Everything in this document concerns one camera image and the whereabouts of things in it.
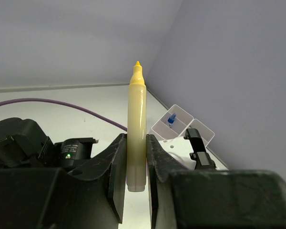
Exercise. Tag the yellow highlighter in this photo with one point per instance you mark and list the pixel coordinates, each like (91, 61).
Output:
(136, 132)

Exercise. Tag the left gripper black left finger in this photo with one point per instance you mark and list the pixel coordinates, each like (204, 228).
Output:
(91, 196)

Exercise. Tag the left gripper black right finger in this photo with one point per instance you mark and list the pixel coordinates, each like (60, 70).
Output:
(212, 199)

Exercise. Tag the blue-cap glue tube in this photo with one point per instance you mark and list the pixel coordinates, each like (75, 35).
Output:
(171, 119)

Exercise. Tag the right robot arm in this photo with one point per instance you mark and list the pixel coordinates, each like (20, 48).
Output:
(24, 147)

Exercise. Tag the white divided organizer box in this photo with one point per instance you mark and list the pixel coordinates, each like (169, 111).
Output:
(182, 122)

